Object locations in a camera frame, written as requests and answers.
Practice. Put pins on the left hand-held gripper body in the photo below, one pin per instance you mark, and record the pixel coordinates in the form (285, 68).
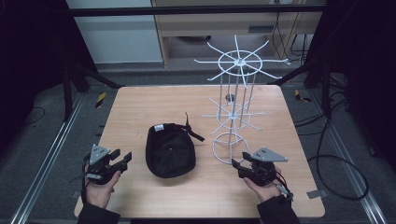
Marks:
(99, 163)

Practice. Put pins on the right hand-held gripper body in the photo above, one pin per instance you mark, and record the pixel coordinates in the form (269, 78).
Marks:
(264, 165)

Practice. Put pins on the black cap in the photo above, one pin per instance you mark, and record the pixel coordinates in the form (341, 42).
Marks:
(169, 152)

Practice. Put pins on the person's right hand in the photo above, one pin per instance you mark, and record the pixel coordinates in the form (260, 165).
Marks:
(264, 191)

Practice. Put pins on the person's left hand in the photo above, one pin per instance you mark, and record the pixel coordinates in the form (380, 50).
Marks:
(100, 192)

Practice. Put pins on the black metal stand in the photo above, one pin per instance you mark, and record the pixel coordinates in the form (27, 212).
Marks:
(70, 90)
(317, 81)

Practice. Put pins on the white cabinet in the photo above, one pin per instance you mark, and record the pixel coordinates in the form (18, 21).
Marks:
(118, 34)

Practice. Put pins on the wooden desk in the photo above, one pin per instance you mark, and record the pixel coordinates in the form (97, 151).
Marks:
(218, 23)

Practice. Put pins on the black horizontal bar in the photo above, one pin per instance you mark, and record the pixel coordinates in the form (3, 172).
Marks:
(186, 10)

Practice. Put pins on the aluminium floor rail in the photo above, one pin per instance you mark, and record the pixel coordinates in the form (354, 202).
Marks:
(46, 158)
(348, 161)

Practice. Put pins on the grey metal bracket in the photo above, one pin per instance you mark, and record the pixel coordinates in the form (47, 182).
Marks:
(317, 194)

